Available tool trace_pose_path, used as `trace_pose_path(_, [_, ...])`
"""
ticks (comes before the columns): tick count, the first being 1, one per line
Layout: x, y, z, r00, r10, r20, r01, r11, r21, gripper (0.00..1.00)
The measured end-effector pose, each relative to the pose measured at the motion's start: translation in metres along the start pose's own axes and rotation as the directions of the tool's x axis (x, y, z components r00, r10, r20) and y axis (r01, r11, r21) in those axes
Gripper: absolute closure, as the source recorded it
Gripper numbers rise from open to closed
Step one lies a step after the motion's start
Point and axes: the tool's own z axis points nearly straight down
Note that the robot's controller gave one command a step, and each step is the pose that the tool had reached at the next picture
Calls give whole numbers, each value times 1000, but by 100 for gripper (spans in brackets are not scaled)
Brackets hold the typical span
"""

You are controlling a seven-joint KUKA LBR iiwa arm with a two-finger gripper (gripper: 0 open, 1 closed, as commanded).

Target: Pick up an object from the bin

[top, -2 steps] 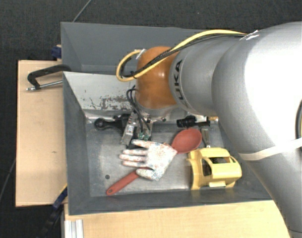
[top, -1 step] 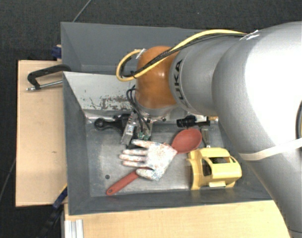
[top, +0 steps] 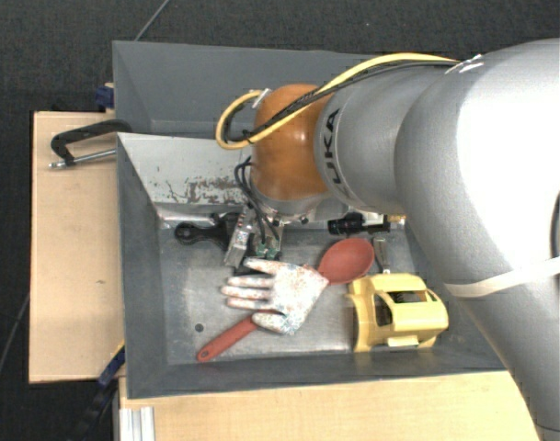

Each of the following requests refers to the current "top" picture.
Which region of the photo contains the small grey metal tool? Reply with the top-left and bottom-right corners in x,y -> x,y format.
372,236 -> 392,276

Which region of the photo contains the black cylinder on white bracket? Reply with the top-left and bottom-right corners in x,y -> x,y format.
326,213 -> 407,237

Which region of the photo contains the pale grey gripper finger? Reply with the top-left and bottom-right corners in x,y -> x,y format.
223,241 -> 246,268

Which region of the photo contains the white speckled work glove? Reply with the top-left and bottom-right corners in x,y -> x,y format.
220,257 -> 330,336

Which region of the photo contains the grey metal bin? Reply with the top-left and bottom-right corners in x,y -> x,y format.
111,40 -> 509,399

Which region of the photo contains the yellow toy truck cab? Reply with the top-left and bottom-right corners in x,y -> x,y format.
344,273 -> 450,354

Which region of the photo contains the pale wood flat board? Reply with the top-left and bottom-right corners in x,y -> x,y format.
29,110 -> 126,384

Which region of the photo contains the black hand tool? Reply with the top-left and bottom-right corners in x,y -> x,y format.
174,212 -> 231,251

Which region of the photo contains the red-brown plastic spoon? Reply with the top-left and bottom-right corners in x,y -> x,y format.
196,237 -> 376,363

